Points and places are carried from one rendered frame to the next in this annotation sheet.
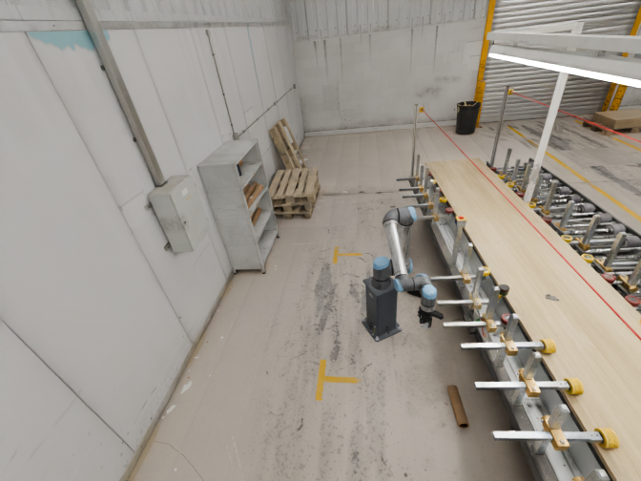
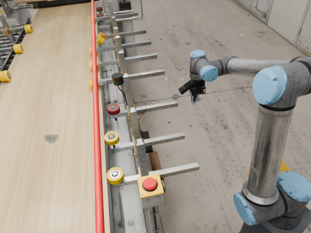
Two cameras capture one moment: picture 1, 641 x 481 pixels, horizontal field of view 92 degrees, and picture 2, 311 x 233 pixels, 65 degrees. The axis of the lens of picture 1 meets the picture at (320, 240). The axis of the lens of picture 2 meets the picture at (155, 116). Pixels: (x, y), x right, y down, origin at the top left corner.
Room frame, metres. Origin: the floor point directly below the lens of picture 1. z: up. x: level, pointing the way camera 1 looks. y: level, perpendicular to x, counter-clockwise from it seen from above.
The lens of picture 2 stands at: (2.55, -1.26, 1.85)
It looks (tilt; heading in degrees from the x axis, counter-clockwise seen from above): 42 degrees down; 164
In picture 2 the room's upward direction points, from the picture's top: 5 degrees counter-clockwise
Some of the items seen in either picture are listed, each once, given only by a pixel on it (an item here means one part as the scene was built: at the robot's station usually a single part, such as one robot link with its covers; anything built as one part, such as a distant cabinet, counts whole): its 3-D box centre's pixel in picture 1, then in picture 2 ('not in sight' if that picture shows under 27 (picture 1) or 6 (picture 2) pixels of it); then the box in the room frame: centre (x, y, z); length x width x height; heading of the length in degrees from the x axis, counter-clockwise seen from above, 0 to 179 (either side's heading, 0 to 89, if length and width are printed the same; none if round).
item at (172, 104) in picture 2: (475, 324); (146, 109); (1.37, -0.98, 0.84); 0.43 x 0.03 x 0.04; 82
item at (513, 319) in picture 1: (506, 342); (126, 82); (1.15, -1.04, 0.93); 0.03 x 0.03 x 0.48; 82
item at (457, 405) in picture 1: (457, 406); (156, 166); (1.25, -0.91, 0.04); 0.30 x 0.08 x 0.08; 172
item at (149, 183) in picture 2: not in sight; (150, 184); (2.15, -1.18, 1.22); 0.04 x 0.04 x 0.02
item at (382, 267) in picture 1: (382, 267); (289, 193); (2.16, -0.52, 0.79); 0.17 x 0.15 x 0.18; 87
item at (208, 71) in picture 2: (422, 283); (208, 69); (1.53, -0.64, 1.14); 0.12 x 0.12 x 0.09; 87
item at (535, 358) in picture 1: (525, 381); (122, 65); (0.90, -1.01, 0.93); 0.03 x 0.03 x 0.48; 82
